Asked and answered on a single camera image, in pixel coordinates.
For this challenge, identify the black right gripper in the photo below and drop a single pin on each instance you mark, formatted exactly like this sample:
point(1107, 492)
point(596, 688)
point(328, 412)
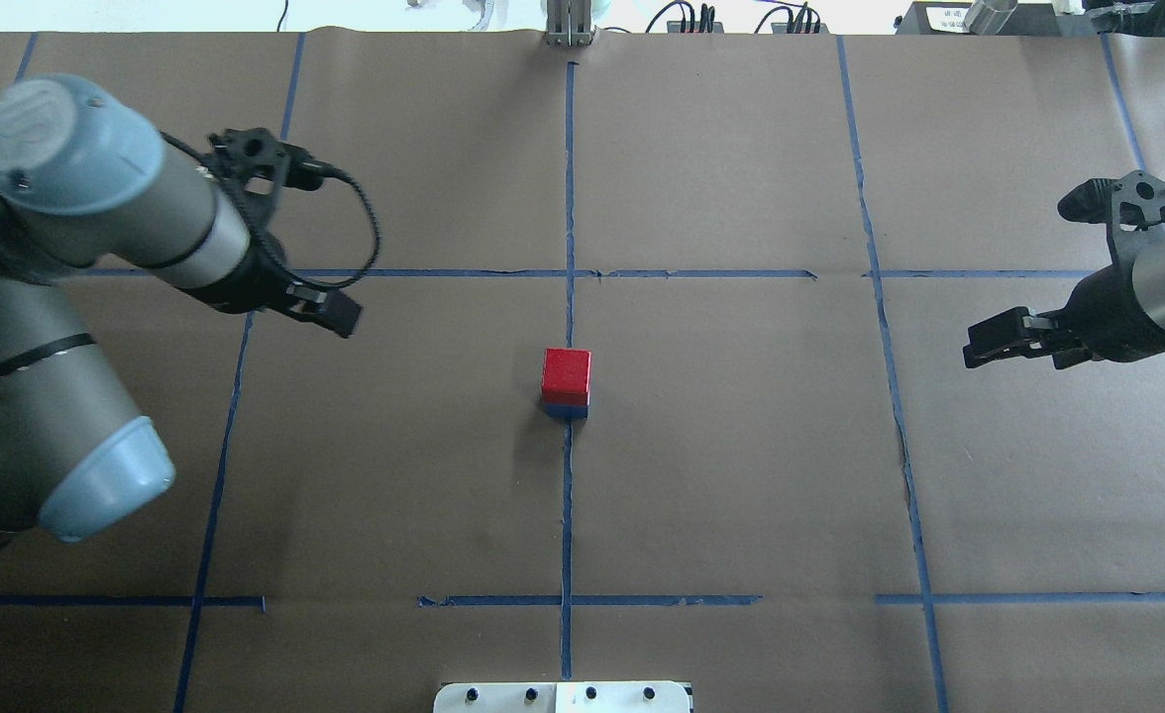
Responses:
point(1110, 305)

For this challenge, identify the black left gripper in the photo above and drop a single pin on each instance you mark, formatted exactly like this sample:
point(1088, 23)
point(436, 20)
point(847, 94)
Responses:
point(249, 286)

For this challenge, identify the red wooden block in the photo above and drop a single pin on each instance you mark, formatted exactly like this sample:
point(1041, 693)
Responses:
point(566, 377)

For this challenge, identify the blue wooden block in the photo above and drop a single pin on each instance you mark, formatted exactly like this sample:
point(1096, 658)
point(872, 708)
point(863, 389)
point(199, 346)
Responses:
point(565, 411)

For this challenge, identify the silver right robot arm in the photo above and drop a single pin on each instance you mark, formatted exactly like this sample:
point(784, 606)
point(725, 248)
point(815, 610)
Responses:
point(1145, 280)

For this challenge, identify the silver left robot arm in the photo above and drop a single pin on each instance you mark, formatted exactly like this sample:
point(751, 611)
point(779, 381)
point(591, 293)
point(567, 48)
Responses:
point(82, 177)

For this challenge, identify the small metal cup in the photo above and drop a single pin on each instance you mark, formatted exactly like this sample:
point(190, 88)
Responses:
point(988, 17)

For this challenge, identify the black box on desk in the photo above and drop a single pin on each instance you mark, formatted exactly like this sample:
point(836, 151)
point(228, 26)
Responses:
point(1030, 19)

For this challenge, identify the black power strip far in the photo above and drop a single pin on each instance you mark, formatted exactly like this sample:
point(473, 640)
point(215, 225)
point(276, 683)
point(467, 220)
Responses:
point(800, 19)

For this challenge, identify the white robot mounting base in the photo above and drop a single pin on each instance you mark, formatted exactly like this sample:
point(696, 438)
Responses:
point(566, 696)

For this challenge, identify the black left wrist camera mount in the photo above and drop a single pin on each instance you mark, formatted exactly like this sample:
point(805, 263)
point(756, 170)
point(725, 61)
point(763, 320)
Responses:
point(253, 167)

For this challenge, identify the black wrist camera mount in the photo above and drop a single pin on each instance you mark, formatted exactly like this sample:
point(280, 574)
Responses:
point(1131, 208)
point(253, 167)

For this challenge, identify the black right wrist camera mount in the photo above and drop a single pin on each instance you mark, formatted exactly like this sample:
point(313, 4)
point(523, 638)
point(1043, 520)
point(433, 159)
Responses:
point(1131, 208)

